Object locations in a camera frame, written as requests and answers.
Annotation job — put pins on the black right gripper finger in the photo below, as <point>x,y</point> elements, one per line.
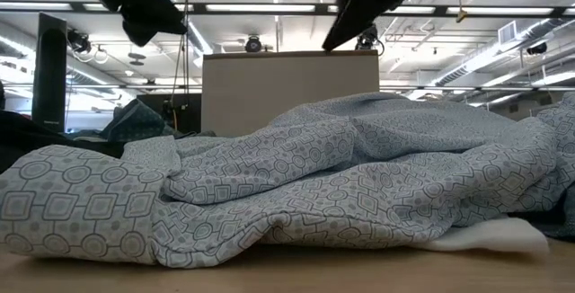
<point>364,10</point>

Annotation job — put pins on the black garment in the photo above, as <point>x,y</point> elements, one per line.
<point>27,140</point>

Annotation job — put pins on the black monitor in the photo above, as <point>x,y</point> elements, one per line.
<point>188,113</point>

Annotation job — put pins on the white ceiling vent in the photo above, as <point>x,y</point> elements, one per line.
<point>507,32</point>

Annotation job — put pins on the yellow hanging tag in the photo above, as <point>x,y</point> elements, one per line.
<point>461,15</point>

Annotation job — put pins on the black ceiling camera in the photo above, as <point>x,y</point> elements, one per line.
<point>253,44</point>

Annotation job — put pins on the beige cardboard box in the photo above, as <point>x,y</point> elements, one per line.
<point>287,86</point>

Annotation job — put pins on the geometric print pale gown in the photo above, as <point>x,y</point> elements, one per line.
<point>314,180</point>

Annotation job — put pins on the flat white cloth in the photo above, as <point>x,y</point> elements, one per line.
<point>494,237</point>

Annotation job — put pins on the dark navy garment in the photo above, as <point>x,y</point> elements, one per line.
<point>139,14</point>

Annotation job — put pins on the teal dotted garment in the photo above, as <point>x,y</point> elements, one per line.
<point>135,122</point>

